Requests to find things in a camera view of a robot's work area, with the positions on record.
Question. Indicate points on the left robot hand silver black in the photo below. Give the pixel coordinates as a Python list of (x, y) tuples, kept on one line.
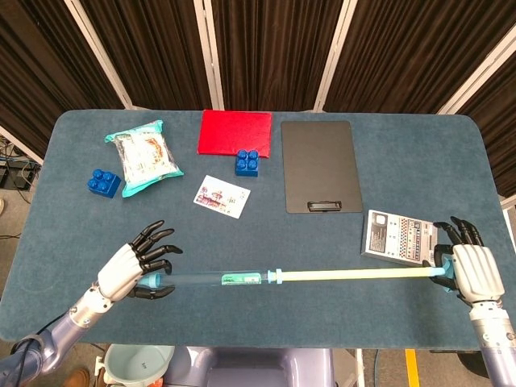
[(119, 270)]

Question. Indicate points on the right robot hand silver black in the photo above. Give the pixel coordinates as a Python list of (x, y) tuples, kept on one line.
[(477, 270)]

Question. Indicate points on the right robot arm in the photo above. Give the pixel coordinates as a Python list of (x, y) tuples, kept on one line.
[(492, 334)]

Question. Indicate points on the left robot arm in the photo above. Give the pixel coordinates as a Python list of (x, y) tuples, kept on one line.
[(68, 322)]

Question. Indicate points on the purple robot base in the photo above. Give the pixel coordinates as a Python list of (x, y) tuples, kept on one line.
[(242, 363)]

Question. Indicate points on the blue building block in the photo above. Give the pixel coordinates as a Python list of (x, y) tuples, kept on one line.
[(246, 165), (102, 185)]

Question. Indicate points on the grey product box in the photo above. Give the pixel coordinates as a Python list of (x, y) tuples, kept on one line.
[(395, 238)]

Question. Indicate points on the pale teal basin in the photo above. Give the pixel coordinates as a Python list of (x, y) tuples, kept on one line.
[(137, 363)]

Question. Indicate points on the white table leg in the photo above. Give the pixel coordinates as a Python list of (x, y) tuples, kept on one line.
[(360, 367), (99, 369)]

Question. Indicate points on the teal snack bag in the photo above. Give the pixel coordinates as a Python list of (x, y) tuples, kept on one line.
[(145, 157)]

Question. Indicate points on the printed picture card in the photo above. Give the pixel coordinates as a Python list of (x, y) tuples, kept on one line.
[(221, 195)]

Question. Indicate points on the red flat box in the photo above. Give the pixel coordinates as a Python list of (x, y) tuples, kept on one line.
[(234, 129)]

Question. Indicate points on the black clipboard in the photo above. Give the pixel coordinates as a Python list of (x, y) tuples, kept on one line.
[(318, 161)]

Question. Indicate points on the brown curtain screen panel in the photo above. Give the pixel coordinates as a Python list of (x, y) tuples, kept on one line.
[(403, 52), (274, 48), (153, 48), (36, 60)]

